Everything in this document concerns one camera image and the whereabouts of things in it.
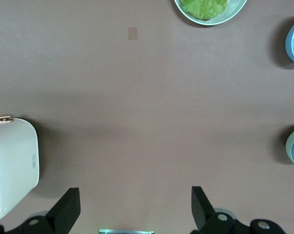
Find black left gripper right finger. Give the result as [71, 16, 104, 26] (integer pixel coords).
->
[190, 186, 250, 234]

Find pale green plate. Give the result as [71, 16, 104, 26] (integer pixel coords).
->
[173, 0, 248, 26]

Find white toaster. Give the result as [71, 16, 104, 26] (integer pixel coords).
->
[0, 116, 40, 223]

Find beige tape patch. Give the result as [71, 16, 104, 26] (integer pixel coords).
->
[127, 27, 139, 40]

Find green lettuce leaf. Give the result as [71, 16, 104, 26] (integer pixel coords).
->
[181, 0, 228, 20]

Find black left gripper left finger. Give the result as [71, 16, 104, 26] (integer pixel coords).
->
[5, 187, 81, 234]

